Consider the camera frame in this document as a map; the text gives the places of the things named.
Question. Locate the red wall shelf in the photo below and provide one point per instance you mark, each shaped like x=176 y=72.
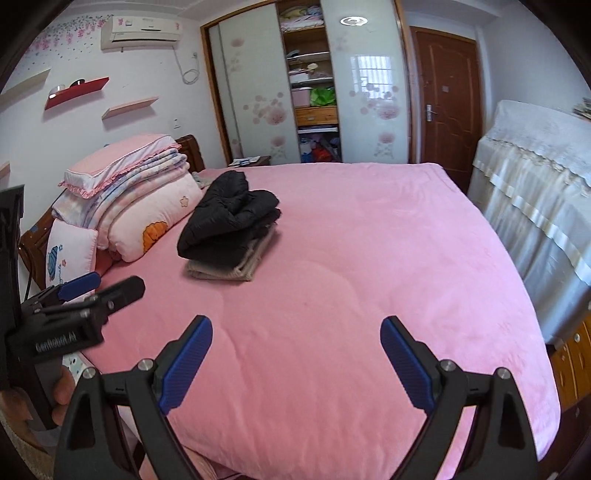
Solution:
x=78 y=92

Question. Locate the pink frilled pillow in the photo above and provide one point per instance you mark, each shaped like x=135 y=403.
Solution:
x=120 y=161

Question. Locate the grey small cloth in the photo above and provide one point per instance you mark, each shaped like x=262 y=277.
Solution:
x=203 y=179

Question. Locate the bed with pink blanket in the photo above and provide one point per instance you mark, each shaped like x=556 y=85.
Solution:
x=346 y=277

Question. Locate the stack of books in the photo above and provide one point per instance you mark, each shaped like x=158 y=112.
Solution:
x=584 y=108

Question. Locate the wooden headboard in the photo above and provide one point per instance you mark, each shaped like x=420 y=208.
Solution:
x=191 y=152

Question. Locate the black puffer jacket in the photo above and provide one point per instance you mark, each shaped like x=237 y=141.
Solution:
x=221 y=221

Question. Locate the white air conditioner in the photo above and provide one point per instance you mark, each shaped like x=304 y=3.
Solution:
x=141 y=32

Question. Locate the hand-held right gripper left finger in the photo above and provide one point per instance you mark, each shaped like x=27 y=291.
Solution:
x=184 y=364

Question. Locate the pastel folded quilt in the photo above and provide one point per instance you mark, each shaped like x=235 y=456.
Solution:
x=115 y=198

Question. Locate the white small cushion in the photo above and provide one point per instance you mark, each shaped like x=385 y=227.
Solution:
x=71 y=254

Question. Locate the wooden desk with drawers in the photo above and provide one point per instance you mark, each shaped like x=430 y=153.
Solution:
x=575 y=360

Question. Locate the light wooden wall shelf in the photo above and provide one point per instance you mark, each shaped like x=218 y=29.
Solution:
x=131 y=107

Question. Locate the wooden nightstand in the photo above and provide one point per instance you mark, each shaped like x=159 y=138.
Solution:
x=249 y=161

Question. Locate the pink flower wall decal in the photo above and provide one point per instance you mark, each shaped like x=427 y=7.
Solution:
x=69 y=32

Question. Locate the beige folded sweater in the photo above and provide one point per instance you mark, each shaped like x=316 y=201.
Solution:
x=240 y=270

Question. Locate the folded bedding pile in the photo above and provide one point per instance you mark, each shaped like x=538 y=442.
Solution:
x=300 y=16

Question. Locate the person's left hand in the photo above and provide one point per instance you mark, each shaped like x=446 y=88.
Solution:
x=62 y=392

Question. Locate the sliding door wardrobe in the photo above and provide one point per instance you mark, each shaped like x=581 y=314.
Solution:
x=258 y=83

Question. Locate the wooden wardrobe drawer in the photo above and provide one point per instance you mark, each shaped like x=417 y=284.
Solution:
x=316 y=115

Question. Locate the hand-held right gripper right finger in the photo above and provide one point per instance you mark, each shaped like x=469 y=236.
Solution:
x=406 y=364

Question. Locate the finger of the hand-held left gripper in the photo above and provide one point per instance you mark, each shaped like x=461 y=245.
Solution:
x=122 y=290
x=78 y=285

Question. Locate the pale wall shelf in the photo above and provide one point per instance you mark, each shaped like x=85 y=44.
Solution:
x=27 y=83

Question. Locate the pink storage box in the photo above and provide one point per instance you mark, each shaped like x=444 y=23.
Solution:
x=301 y=98

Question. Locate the brown wooden door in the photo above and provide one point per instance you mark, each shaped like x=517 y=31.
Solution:
x=452 y=92

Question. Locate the green bag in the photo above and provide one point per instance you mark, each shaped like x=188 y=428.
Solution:
x=323 y=97

